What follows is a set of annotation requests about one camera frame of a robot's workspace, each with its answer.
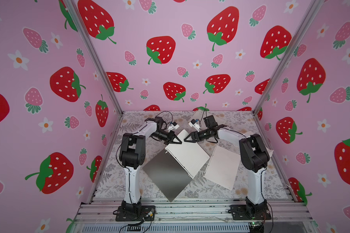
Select right aluminium corner post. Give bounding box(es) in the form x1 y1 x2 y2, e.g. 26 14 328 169
253 0 324 117

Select aluminium frame rail base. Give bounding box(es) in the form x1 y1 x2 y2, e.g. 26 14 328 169
70 198 320 233

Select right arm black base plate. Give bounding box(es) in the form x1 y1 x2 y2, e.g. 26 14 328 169
228 204 272 221

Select aluminium corner post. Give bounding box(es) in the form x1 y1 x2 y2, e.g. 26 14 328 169
65 0 123 117
253 0 324 117

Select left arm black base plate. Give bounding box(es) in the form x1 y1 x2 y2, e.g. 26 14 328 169
113 205 156 222

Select white spiral notebook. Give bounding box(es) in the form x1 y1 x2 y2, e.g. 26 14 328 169
191 110 208 123

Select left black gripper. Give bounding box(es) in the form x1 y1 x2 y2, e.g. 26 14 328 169
152 131 182 145

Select dark brown spiral notebook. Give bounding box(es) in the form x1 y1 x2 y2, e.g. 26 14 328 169
142 129 211 203

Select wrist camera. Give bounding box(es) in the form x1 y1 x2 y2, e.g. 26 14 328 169
189 119 200 132
167 122 179 131

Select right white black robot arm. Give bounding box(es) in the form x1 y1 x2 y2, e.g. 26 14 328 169
184 116 273 212

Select left aluminium corner post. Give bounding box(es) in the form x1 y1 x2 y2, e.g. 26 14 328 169
65 0 123 117

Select torn lined paper page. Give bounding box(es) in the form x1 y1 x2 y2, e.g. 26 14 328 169
245 131 274 158

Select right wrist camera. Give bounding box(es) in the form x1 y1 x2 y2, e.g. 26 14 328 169
189 119 200 132

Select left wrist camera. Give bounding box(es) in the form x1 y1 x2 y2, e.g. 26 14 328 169
167 122 179 131

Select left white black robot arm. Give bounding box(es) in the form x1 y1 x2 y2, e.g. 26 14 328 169
117 116 182 214

